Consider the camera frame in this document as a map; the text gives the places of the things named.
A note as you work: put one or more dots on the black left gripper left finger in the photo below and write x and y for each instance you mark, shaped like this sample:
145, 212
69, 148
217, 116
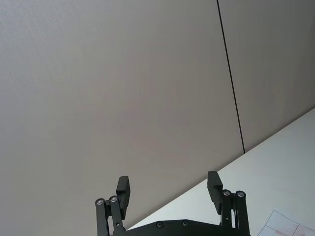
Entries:
121, 196

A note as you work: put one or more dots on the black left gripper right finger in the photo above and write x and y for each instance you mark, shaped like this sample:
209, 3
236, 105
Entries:
214, 194

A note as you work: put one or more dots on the white paper sheet, red lines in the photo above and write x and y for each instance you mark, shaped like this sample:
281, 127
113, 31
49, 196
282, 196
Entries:
290, 225

